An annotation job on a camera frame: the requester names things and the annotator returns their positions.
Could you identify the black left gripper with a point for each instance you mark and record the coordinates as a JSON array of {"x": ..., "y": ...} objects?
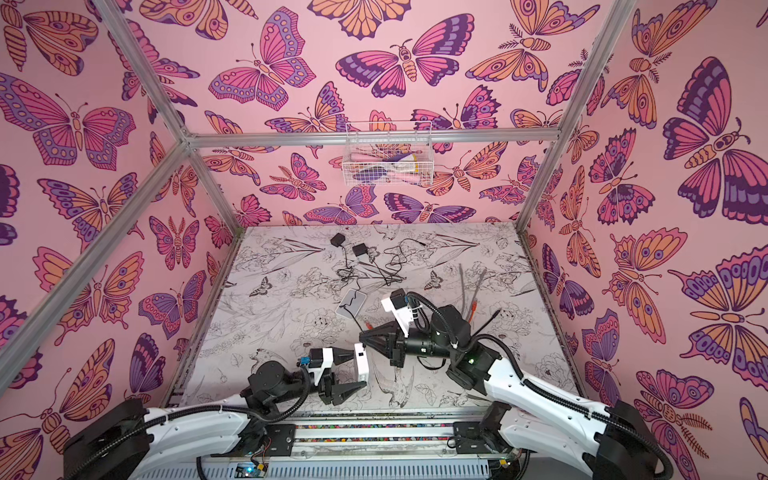
[{"x": 328, "y": 394}]

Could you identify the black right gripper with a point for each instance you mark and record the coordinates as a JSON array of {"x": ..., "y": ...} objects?
[{"x": 396, "y": 347}]

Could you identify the white network switch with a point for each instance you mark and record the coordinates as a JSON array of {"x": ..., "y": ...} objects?
[
  {"x": 351, "y": 304},
  {"x": 362, "y": 368}
]

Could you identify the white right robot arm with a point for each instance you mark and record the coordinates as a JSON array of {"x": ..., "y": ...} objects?
[{"x": 525, "y": 412}]

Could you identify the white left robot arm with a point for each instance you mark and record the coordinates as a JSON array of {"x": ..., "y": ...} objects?
[{"x": 131, "y": 439}]

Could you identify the black power adapter right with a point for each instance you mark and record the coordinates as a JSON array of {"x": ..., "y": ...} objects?
[{"x": 360, "y": 249}]

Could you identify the black power adapter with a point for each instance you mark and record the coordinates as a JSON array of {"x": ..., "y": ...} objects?
[
  {"x": 360, "y": 249},
  {"x": 338, "y": 240}
]

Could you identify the black power adapter left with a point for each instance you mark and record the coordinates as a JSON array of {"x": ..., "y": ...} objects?
[{"x": 338, "y": 240}]

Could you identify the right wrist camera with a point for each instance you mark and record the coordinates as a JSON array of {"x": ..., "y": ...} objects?
[{"x": 404, "y": 310}]

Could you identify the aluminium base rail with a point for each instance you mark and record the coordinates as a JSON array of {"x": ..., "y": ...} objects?
[{"x": 400, "y": 446}]

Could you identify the white wire basket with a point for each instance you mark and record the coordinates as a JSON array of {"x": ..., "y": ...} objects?
[{"x": 389, "y": 152}]

